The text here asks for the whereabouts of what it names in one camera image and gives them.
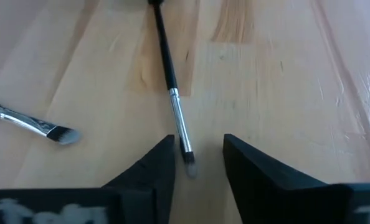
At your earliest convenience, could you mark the pencil tip makeup brush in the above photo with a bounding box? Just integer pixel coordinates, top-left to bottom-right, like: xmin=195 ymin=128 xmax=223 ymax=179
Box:
xmin=147 ymin=0 xmax=199 ymax=180

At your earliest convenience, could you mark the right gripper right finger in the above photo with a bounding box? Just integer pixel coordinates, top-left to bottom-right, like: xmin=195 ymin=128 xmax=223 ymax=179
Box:
xmin=223 ymin=133 xmax=370 ymax=224

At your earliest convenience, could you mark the angled makeup brush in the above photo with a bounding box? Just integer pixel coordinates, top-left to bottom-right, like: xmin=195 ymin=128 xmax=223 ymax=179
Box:
xmin=0 ymin=98 xmax=82 ymax=146

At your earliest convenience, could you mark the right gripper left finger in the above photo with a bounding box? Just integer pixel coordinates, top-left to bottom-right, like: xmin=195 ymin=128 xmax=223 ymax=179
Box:
xmin=0 ymin=134 xmax=177 ymax=224

